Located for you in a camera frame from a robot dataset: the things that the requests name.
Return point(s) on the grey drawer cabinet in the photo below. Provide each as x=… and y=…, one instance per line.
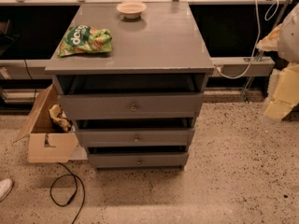
x=162, y=52

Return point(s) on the grey drawer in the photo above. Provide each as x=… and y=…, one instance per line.
x=135, y=106
x=130, y=160
x=135, y=137

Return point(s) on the crumpled paper in box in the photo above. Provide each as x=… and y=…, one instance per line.
x=56, y=114

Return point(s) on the metal pole stand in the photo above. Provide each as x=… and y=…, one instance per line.
x=270, y=42

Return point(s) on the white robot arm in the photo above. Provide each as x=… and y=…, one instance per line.
x=283, y=87

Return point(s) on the white shoe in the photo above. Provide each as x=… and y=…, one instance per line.
x=6, y=186

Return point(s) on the grey top drawer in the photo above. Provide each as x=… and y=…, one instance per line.
x=135, y=106

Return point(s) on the green chip bag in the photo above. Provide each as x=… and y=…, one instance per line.
x=85, y=39

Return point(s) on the grey bottom drawer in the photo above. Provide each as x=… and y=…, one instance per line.
x=130, y=160

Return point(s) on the open cardboard box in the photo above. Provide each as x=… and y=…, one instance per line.
x=47, y=141

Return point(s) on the white paper bowl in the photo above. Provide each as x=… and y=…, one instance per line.
x=131, y=9

